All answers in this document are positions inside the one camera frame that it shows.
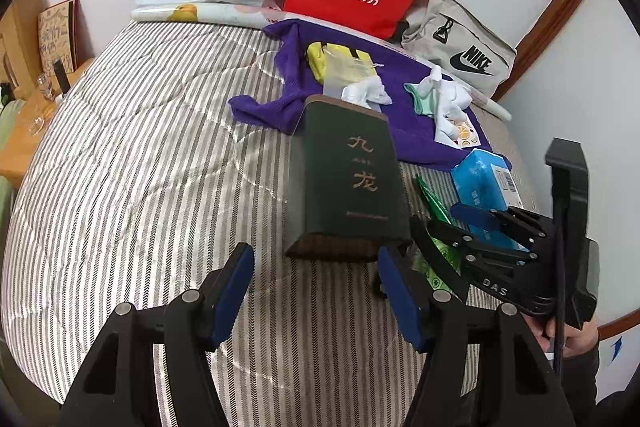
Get blue tissue pack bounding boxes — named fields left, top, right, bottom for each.
left=449, top=147, right=528, bottom=253

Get white glove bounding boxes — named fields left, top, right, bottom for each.
left=419, top=66, right=480, bottom=150

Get yellow Adidas pouch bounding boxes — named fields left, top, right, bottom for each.
left=306, top=41, right=378, bottom=84

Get light green tissue packet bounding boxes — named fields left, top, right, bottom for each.
left=409, top=239, right=461, bottom=293

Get green wipes packet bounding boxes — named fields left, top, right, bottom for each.
left=414, top=174, right=452, bottom=225

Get person's right hand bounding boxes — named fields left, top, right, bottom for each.
left=524, top=315, right=599, bottom=359

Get purple fluffy towel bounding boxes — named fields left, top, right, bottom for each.
left=229, top=20, right=470, bottom=171

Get mint green cloth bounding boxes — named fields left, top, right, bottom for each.
left=404, top=82, right=437, bottom=117

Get dark green tin box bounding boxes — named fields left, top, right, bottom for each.
left=283, top=95, right=410, bottom=262

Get striped grey bed quilt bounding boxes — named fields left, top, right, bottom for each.
left=1, top=20, right=424, bottom=426

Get beige Nike bag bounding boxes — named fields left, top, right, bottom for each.
left=401, top=0, right=516, bottom=98

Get clear plastic packet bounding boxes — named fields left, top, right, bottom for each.
left=322, top=44, right=393, bottom=112

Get brown framed sign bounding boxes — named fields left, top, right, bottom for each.
left=37, top=0, right=79, bottom=75

